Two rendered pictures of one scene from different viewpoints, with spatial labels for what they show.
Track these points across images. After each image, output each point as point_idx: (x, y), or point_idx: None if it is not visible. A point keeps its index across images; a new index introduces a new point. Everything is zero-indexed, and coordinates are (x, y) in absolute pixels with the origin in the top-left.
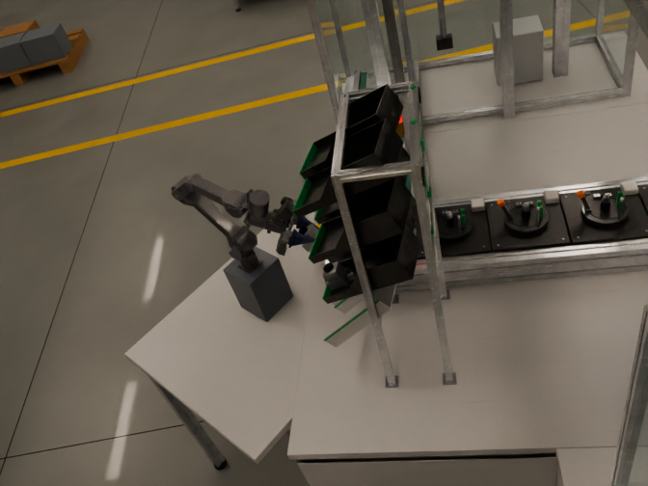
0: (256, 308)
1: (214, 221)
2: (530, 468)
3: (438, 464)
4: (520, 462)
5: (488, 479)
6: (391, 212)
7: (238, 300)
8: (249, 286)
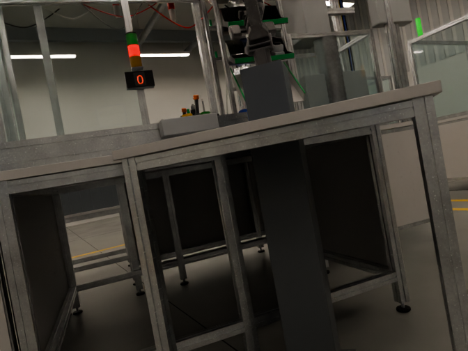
0: (293, 104)
1: (258, 5)
2: (306, 156)
3: (329, 145)
4: (308, 150)
5: (319, 166)
6: (266, 9)
7: (290, 107)
8: (287, 72)
